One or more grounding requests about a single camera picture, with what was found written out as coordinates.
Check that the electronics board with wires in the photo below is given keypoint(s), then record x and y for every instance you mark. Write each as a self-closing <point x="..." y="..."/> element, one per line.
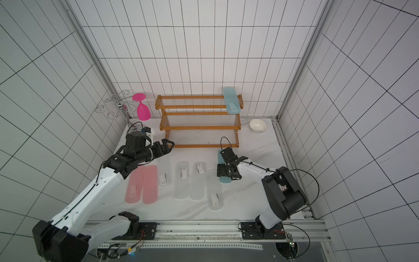
<point x="288" y="249"/>

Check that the pink pencil case left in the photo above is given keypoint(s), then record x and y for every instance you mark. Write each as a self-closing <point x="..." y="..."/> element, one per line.
<point x="135" y="185"/>

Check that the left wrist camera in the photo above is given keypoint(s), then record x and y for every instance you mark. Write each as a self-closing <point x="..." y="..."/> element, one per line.
<point x="150" y="132"/>

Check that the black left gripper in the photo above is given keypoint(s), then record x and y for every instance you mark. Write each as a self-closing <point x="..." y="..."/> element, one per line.
<point x="166" y="147"/>

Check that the chrome glass holder stand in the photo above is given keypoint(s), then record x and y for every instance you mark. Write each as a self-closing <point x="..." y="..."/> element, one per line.
<point x="124" y="104"/>

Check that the magenta plastic goblet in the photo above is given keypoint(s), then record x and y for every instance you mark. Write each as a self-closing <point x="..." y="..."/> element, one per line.
<point x="143" y="111"/>

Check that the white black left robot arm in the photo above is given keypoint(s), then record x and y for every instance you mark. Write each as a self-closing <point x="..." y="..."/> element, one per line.
<point x="65" y="238"/>

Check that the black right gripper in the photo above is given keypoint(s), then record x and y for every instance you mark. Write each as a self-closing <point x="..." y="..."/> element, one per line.
<point x="229" y="168"/>

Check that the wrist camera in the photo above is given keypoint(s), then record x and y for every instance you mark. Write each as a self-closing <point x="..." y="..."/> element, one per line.
<point x="228" y="155"/>
<point x="150" y="132"/>

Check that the pink pencil case right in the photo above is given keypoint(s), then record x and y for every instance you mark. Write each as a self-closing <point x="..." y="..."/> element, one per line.
<point x="150" y="184"/>

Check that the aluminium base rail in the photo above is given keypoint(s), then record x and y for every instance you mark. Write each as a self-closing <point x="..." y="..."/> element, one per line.
<point x="197" y="234"/>

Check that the orange wooden two-tier shelf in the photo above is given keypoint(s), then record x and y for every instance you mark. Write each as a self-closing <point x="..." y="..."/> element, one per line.
<point x="197" y="113"/>

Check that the pink pencil case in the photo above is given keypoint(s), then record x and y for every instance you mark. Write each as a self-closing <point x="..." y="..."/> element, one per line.
<point x="135" y="185"/>
<point x="150" y="184"/>

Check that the white ceramic bowl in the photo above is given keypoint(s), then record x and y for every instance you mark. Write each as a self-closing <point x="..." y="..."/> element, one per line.
<point x="258" y="125"/>

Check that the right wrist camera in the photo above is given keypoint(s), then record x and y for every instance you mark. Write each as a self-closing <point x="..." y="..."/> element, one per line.
<point x="228" y="155"/>

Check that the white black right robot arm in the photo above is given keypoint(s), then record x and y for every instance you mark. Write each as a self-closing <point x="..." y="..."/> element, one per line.
<point x="284" y="195"/>

